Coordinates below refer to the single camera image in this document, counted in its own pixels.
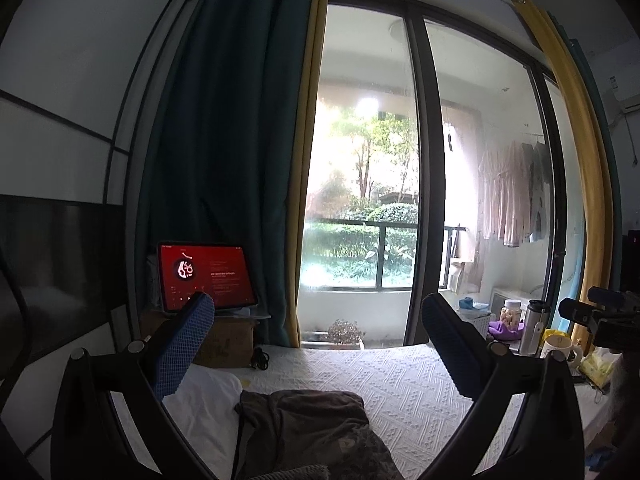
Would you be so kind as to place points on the yellow curtain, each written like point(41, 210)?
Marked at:
point(595, 210)
point(307, 110)

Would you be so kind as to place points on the white woven basket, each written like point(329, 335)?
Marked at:
point(475, 317)

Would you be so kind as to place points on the steel thermos bottle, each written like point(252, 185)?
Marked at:
point(532, 330)

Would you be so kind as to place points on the row of hanging clothes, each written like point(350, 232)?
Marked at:
point(505, 195)

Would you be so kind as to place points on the clear jar white lid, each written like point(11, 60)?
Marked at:
point(510, 317)

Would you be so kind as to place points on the tablet with red screen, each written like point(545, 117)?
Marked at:
point(210, 270)

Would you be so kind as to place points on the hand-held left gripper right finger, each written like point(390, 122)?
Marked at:
point(450, 340)

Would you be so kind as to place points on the black balcony railing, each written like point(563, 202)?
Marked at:
point(380, 255)

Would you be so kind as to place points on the small blue roll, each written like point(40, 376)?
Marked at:
point(467, 302)

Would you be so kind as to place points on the black padded headboard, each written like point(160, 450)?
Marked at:
point(60, 260)

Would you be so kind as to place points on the teal curtain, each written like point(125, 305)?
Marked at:
point(225, 135)
point(575, 52)

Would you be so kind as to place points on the white pillow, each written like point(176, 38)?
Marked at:
point(200, 410)

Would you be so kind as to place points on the round ceiling light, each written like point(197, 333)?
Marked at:
point(396, 30)

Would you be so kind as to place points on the brown cardboard box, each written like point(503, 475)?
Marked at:
point(230, 340)

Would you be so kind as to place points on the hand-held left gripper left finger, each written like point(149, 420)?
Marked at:
point(185, 345)

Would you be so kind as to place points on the white mug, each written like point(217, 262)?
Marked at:
point(557, 346)

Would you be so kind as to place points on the dark grey t-shirt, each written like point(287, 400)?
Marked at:
point(310, 425)

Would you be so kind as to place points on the white air conditioner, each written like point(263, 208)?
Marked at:
point(630, 100)

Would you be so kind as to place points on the yellow packet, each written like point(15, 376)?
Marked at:
point(597, 367)

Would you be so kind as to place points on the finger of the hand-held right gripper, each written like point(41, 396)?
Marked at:
point(580, 310)
point(607, 296)

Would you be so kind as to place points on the potted dry plant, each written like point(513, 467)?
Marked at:
point(345, 332)

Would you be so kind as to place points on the dark sliding door frame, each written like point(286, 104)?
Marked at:
point(425, 160)

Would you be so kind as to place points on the purple cloth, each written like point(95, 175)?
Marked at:
point(505, 332)

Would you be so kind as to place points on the white quilted bed cover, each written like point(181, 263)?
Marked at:
point(400, 390)

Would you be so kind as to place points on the grey textured cloth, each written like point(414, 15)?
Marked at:
point(295, 474)

